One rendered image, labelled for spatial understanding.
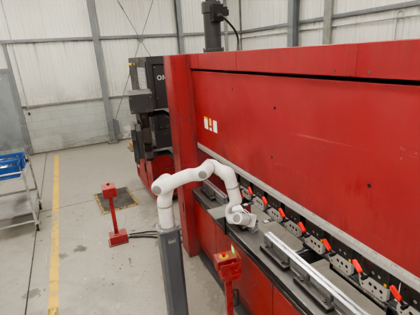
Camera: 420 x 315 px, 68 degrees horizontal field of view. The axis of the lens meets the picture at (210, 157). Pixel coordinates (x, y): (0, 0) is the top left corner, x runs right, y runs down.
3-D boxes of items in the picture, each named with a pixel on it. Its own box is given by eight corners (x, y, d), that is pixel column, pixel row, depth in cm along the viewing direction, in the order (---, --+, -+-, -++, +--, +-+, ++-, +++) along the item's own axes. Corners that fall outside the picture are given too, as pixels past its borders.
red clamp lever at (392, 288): (390, 286, 132) (404, 310, 127) (397, 282, 133) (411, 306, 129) (387, 287, 133) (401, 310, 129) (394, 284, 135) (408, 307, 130)
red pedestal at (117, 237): (107, 240, 421) (96, 183, 395) (126, 235, 430) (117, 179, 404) (109, 247, 404) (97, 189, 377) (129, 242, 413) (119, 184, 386)
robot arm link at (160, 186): (162, 190, 248) (153, 200, 233) (155, 177, 246) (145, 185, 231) (217, 172, 229) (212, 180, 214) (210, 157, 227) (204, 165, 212)
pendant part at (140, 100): (137, 160, 386) (127, 90, 359) (157, 157, 391) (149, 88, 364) (139, 174, 339) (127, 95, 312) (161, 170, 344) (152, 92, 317)
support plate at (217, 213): (207, 210, 274) (206, 210, 273) (233, 204, 283) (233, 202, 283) (215, 220, 258) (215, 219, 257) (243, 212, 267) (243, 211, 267)
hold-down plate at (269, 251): (259, 248, 236) (259, 245, 235) (265, 246, 238) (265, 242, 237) (284, 272, 210) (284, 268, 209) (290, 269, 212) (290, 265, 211)
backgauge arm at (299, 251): (284, 265, 237) (284, 249, 232) (347, 242, 260) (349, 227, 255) (290, 271, 230) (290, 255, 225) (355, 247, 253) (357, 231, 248)
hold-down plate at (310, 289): (293, 280, 201) (293, 277, 200) (300, 278, 203) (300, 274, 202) (327, 314, 175) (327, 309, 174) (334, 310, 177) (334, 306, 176)
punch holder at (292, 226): (284, 227, 207) (284, 204, 202) (294, 224, 210) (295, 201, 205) (299, 238, 194) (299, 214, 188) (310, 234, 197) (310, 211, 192)
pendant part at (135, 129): (134, 151, 373) (130, 121, 362) (144, 150, 376) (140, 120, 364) (135, 162, 332) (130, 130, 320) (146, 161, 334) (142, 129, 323)
